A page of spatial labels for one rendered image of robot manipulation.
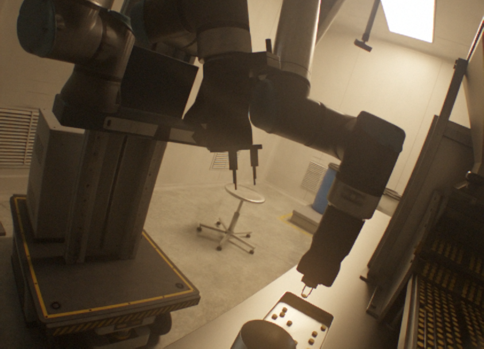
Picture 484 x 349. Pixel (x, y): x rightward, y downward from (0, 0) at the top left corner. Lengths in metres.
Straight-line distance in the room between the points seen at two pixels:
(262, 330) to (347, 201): 0.24
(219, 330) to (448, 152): 0.83
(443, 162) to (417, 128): 3.38
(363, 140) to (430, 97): 4.00
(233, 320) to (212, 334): 0.06
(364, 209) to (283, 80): 0.26
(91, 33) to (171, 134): 0.42
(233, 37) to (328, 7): 0.54
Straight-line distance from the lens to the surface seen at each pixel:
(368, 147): 0.50
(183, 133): 1.03
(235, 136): 0.47
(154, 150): 1.24
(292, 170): 4.76
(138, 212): 1.34
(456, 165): 1.05
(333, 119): 0.58
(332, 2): 0.98
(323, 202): 3.92
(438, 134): 0.95
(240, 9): 0.52
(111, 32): 0.85
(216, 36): 0.49
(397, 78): 4.56
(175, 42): 0.62
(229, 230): 2.66
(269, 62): 0.45
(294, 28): 0.63
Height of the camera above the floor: 1.16
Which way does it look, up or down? 13 degrees down
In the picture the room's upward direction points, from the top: 20 degrees clockwise
